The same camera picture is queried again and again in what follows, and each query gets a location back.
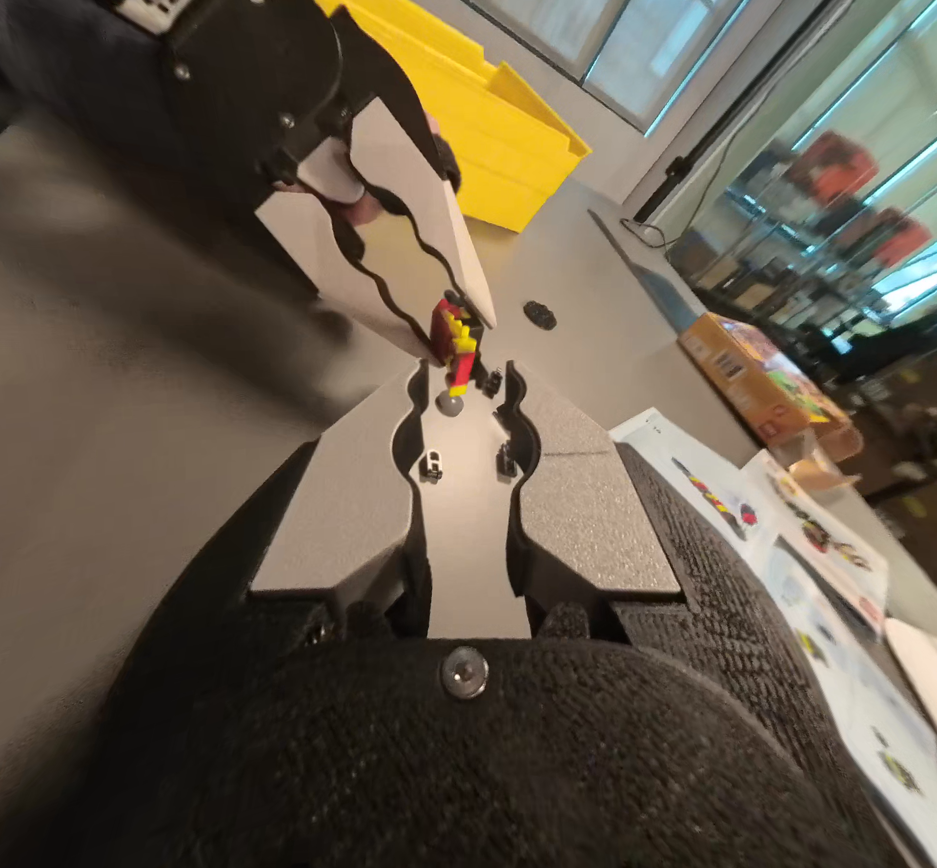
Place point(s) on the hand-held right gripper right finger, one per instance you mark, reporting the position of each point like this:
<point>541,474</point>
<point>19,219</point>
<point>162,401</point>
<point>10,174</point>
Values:
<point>593,516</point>

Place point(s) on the wooden desk lamp white base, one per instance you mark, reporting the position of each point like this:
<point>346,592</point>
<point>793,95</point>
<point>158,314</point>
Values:
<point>915,663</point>

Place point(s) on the person's left hand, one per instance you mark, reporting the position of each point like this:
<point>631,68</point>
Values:
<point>359,212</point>

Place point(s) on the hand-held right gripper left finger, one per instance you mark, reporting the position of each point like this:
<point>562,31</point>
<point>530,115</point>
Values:
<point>344,509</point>

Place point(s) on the orange cardboard lego box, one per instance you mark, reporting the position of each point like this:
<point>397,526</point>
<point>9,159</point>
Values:
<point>747,377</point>

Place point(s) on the grey round lego tile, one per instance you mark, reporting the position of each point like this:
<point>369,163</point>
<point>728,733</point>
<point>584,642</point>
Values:
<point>449,405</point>

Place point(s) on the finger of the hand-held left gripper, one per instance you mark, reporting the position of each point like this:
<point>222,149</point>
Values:
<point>417,187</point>
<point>322,253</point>

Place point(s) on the black lego clip piece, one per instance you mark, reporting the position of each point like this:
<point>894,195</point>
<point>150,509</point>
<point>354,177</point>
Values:
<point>492,381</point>
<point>505,459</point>
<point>432,465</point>

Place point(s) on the closed instruction booklet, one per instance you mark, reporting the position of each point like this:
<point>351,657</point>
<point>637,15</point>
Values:
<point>827,538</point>

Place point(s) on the yellow plastic bin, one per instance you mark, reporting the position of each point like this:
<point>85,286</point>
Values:
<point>498,143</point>

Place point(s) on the orange storage crate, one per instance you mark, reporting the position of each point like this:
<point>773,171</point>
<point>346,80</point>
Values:
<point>897,238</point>
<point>834,169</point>

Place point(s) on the small black yellow lego assembly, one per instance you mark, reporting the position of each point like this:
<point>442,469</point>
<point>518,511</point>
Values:
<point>454,341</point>

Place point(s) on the open instruction booklet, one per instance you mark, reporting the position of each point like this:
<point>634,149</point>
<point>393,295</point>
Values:
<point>842,677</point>

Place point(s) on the dark teal desk pad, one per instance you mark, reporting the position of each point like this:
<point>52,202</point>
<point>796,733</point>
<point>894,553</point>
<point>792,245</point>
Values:
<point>659,289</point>

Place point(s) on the black round lego plate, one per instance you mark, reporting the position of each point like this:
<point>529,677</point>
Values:
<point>539,314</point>

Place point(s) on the black tripod pole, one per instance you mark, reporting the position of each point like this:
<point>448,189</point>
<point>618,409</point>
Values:
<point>768,70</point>

